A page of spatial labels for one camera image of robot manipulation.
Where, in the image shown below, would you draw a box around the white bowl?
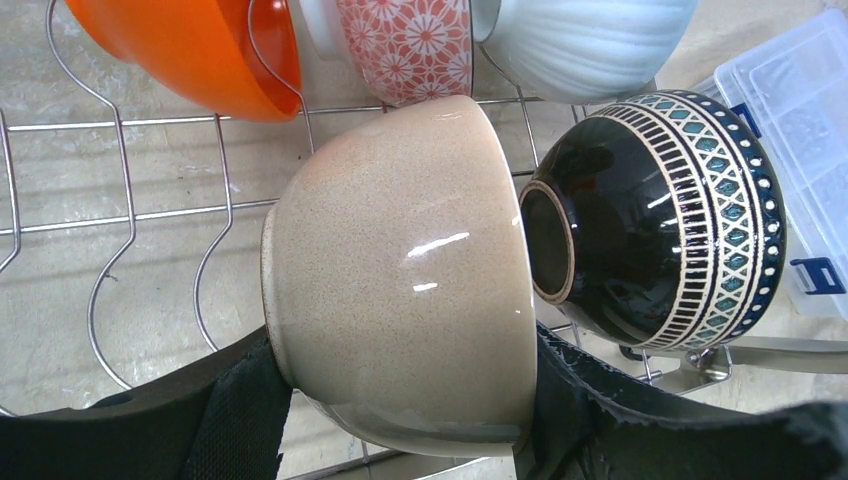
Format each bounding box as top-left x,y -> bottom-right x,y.
470,0 -> 697,104

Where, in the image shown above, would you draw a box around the grey leaf pattern bowl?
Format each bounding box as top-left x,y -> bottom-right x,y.
299,0 -> 474,107

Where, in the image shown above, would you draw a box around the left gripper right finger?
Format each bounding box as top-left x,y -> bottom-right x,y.
516,324 -> 847,479

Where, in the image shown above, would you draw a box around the clear plastic screw box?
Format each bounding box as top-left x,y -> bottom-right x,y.
694,8 -> 847,318

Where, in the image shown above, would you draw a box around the beige speckled bowl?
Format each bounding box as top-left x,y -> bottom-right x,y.
260,95 -> 537,457

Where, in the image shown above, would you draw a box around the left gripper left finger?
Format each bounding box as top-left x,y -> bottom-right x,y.
1,328 -> 292,479

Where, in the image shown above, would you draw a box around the steel two-tier dish rack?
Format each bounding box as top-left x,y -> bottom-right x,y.
0,0 -> 848,480

